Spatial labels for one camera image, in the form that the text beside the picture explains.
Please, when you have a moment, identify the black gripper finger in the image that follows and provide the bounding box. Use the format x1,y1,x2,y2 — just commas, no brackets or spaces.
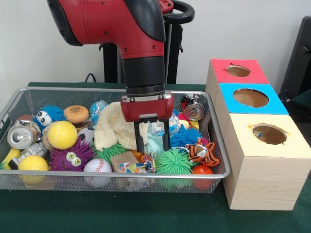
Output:
133,120,146,152
160,117,171,151

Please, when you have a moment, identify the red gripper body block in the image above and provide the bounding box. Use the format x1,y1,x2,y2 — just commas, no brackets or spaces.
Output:
121,91,174,122

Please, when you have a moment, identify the wooden box with three holes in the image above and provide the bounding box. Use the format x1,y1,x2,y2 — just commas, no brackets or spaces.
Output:
205,59,311,211

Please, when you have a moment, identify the green spiky rubber ball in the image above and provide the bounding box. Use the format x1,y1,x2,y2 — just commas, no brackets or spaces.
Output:
155,148,194,174

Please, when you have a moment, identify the cream waffle cloth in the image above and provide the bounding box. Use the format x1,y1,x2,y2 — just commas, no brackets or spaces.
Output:
94,101,149,150

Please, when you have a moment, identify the tiger plush toy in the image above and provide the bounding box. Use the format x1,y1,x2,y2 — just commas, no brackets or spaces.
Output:
185,141,221,167

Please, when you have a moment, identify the white baseball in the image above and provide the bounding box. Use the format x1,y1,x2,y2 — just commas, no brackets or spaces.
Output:
83,158,113,187

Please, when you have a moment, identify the yellow tennis ball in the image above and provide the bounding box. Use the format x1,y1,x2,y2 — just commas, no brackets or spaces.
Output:
47,120,78,150

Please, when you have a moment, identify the purple spiky monster toy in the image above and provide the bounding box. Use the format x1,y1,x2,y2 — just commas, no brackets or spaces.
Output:
50,137,95,172

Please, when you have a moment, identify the plain yellow ball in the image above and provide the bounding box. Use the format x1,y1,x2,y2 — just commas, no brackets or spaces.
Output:
18,155,49,184

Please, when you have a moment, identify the crushed silver drink can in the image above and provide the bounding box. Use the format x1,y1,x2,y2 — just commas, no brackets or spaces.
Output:
6,120,42,150

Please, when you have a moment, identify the green cloth on side table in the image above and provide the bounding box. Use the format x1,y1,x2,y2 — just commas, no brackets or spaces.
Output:
290,91,311,117

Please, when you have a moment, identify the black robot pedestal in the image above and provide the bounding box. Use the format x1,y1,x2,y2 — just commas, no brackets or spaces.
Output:
99,0,195,84

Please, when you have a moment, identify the black cable loop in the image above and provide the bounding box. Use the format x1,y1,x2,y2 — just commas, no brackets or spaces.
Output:
84,72,98,83

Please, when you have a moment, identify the wire mesh bin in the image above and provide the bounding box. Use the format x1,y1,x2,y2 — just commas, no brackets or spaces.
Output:
0,86,231,194

